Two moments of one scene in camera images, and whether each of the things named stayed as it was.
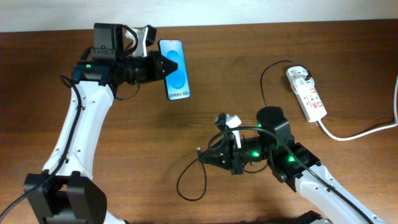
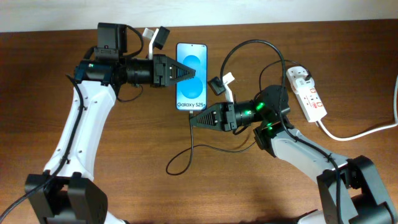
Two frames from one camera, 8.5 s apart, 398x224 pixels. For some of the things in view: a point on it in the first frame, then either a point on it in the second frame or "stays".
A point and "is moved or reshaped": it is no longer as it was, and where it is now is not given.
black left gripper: [154, 58] → [161, 69]
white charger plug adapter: [301, 84] stays
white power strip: [309, 99] stays
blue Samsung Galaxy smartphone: [178, 81] is moved or reshaped
